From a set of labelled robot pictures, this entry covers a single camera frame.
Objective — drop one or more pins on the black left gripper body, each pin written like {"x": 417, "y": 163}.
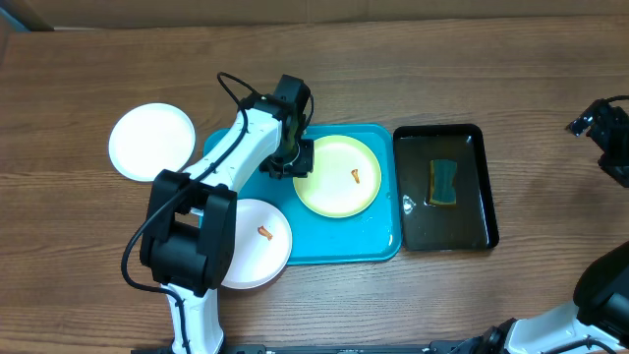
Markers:
{"x": 295, "y": 163}

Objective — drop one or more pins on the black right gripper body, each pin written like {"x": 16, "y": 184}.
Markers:
{"x": 591, "y": 123}

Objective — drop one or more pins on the pale yellow plate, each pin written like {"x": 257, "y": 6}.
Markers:
{"x": 345, "y": 180}

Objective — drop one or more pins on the green and yellow sponge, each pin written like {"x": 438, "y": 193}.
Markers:
{"x": 442, "y": 178}

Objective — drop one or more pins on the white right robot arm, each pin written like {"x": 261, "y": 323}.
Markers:
{"x": 597, "y": 316}

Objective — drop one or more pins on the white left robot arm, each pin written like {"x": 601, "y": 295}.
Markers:
{"x": 188, "y": 238}

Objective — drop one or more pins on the teal plastic tray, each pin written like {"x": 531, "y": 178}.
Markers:
{"x": 373, "y": 235}

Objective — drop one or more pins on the black water tray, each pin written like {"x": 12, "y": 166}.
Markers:
{"x": 469, "y": 225}

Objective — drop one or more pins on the white plate with red stain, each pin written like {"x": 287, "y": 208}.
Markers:
{"x": 248, "y": 247}

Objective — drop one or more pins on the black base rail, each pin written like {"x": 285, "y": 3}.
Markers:
{"x": 435, "y": 347}

